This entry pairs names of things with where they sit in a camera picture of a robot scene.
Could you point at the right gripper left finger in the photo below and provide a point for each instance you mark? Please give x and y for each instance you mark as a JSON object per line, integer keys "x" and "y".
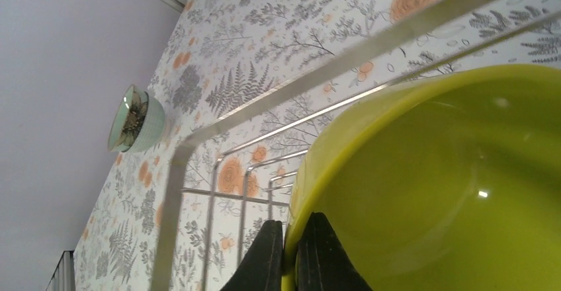
{"x": 261, "y": 267}

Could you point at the yellow bowl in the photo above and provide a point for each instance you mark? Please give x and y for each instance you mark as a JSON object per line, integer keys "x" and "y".
{"x": 445, "y": 183}

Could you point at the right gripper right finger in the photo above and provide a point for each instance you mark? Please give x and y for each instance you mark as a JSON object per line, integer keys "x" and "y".
{"x": 322, "y": 263}

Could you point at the celadon green bowl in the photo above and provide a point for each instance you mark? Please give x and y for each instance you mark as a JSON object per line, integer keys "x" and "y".
{"x": 139, "y": 123}

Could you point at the wire dish rack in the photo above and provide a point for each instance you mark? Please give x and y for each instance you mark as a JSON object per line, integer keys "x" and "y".
{"x": 242, "y": 116}

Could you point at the floral table mat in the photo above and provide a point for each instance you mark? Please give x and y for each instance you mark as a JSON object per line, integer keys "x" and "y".
{"x": 109, "y": 256}

